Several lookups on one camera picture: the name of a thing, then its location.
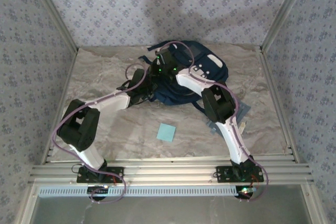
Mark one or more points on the aluminium corner post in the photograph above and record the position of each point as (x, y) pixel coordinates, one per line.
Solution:
(284, 11)
(54, 11)

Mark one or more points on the navy blue school backpack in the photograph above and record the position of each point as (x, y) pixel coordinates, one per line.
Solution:
(210, 77)

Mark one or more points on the small beige eraser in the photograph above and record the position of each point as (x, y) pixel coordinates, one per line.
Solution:
(242, 128)

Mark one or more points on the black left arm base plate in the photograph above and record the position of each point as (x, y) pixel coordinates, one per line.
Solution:
(118, 179)

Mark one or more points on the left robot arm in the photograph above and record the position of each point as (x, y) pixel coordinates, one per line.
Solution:
(78, 127)

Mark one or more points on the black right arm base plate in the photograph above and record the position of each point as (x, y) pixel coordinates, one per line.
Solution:
(223, 178)

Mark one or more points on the small controller board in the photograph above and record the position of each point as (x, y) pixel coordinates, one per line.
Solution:
(245, 190)
(98, 190)

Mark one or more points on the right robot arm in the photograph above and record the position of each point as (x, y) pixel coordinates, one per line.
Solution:
(218, 103)

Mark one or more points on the light blue sticky note pad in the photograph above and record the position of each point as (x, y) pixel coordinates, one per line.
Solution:
(166, 132)

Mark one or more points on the translucent grey-blue pencil case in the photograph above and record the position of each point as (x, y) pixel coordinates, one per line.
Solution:
(242, 110)

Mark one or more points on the aluminium front frame rails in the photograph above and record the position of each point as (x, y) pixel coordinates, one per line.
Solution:
(170, 171)

